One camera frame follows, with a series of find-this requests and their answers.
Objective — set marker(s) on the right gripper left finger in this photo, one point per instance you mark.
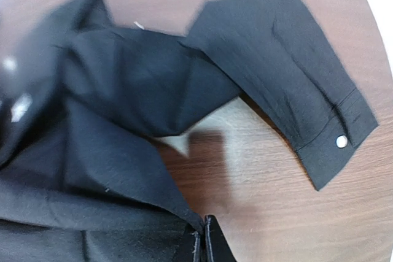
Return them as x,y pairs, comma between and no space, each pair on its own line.
193,248

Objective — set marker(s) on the black long sleeve shirt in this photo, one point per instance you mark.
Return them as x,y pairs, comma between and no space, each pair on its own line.
81,98

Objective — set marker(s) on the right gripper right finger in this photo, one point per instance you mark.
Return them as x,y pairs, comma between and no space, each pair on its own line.
216,245

